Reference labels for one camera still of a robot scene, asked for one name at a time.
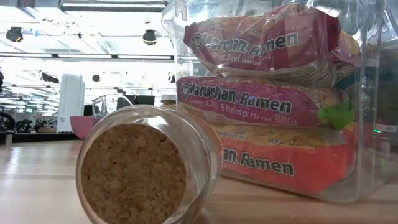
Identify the lime chili shrimp ramen packet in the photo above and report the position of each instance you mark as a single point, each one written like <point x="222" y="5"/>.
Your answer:
<point x="236" y="102"/>

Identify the orange ramen packet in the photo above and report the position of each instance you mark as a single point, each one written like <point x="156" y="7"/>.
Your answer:
<point x="280" y="174"/>

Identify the blue soy sauce ramen packet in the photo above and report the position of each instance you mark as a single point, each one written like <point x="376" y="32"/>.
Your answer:
<point x="345" y="82"/>

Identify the black monitor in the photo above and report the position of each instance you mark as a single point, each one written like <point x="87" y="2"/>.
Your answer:
<point x="140" y="100"/>

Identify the glass jar with cork lid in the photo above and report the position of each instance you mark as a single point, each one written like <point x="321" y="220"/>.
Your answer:
<point x="133" y="174"/>

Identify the black ceiling device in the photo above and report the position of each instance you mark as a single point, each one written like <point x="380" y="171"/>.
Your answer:
<point x="149" y="36"/>
<point x="14" y="33"/>

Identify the tall clear plastic bin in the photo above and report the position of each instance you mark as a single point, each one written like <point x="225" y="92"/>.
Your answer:
<point x="373" y="180"/>

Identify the black table frame rail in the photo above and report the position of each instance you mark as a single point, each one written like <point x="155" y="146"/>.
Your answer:
<point x="37" y="137"/>

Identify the red roast beef ramen packet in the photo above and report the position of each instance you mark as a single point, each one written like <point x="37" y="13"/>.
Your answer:
<point x="264" y="46"/>

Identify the long ceiling light strip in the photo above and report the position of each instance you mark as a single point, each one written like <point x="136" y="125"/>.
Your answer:
<point x="84" y="56"/>

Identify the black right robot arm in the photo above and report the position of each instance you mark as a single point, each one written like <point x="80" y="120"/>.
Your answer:
<point x="385" y="128"/>

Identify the low clear plastic bin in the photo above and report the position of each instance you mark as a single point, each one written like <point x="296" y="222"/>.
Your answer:
<point x="104" y="105"/>

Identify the pink bowl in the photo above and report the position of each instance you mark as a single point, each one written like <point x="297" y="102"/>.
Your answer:
<point x="81" y="126"/>

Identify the white pillar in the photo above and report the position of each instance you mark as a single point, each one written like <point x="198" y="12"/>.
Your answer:
<point x="71" y="102"/>

